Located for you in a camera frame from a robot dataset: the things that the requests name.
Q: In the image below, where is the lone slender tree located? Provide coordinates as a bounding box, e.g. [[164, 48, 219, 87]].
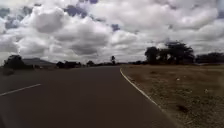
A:
[[110, 55, 117, 66]]

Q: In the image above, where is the row of low trees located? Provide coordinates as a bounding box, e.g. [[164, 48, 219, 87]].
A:
[[55, 60, 96, 69]]

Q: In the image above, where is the group of tall trees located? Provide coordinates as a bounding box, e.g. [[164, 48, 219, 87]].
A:
[[144, 40, 196, 66]]

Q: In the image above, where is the distant hill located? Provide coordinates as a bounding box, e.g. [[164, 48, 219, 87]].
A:
[[21, 57, 57, 67]]

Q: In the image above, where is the row of distant trees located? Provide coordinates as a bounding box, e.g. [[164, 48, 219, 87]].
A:
[[194, 51, 224, 65]]

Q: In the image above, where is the dark bushy tree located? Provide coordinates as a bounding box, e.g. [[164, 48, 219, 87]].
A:
[[2, 54, 27, 71]]

